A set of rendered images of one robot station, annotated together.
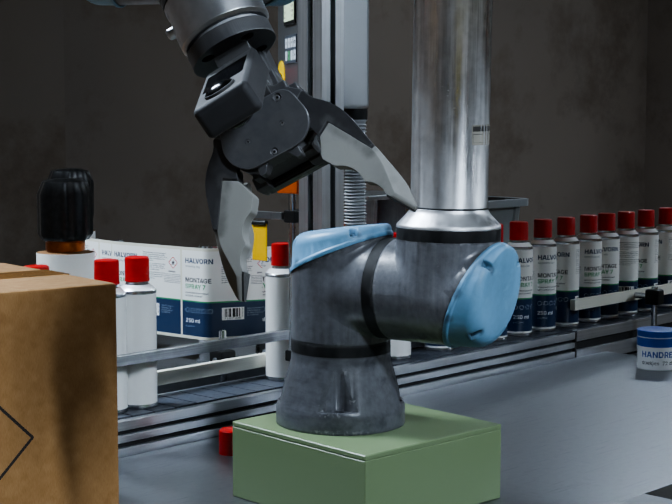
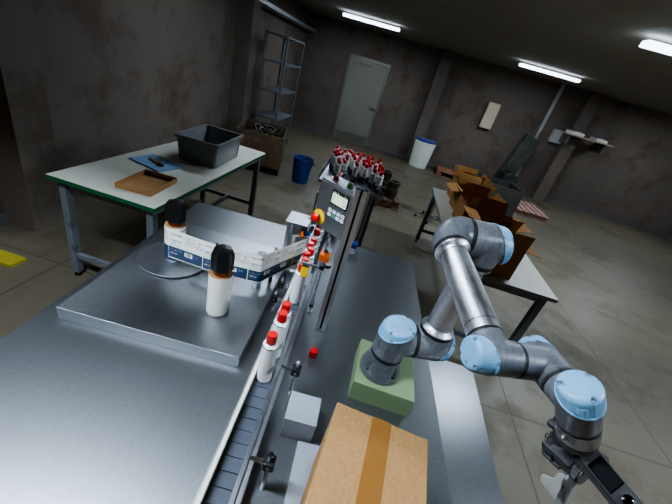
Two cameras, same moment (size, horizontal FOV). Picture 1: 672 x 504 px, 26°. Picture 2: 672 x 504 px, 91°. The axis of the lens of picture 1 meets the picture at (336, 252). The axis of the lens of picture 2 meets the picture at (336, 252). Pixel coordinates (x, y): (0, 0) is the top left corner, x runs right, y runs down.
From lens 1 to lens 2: 157 cm
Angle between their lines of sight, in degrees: 47
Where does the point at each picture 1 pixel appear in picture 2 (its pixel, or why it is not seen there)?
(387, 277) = (424, 349)
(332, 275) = (405, 347)
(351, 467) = (407, 403)
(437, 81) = not seen: hidden behind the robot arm
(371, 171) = not seen: hidden behind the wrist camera
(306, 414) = (384, 381)
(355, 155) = not seen: hidden behind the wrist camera
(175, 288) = (245, 265)
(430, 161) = (450, 320)
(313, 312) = (394, 355)
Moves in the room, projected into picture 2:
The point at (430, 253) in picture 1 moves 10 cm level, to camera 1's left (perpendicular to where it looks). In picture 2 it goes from (442, 345) to (424, 354)
